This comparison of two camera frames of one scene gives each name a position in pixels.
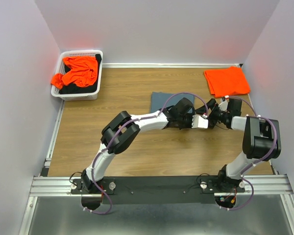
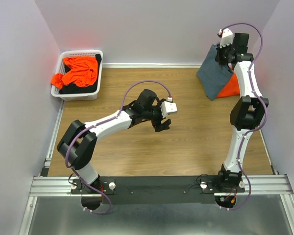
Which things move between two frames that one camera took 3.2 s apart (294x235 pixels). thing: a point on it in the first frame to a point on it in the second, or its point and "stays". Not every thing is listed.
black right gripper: (210, 105) to (218, 50)
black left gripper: (189, 126) to (158, 125)
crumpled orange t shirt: (83, 72) stays
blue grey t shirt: (158, 99) to (213, 76)
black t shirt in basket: (73, 88) stays
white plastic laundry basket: (60, 68) stays
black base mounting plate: (158, 190) stays
